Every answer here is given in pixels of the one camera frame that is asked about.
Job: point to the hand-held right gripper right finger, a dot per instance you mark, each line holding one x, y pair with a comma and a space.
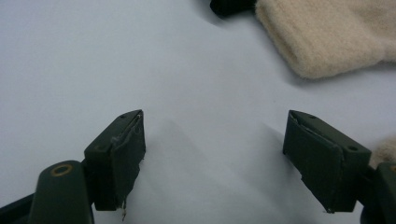
327, 158

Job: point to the beige knit glove orange fingertips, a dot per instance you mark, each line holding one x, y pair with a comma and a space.
386, 151
327, 37

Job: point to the black glove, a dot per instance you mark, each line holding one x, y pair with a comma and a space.
230, 7

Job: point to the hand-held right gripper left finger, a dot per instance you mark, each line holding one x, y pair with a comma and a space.
118, 161

